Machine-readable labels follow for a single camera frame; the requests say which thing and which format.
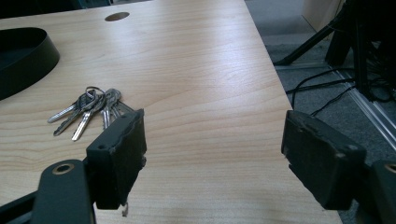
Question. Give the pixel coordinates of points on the black tripod stand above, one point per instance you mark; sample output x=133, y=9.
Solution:
x=345, y=34

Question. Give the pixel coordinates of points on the black round tray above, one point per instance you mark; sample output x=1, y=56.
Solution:
x=21, y=59

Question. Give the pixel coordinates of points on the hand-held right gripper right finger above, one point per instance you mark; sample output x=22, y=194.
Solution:
x=320, y=158

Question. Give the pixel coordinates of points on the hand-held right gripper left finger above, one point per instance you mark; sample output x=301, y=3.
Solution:
x=116, y=155

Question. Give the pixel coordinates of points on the bunch of silver keys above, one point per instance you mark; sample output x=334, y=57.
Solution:
x=90, y=107

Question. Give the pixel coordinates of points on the silver metal floor rail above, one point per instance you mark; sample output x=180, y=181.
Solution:
x=370, y=109

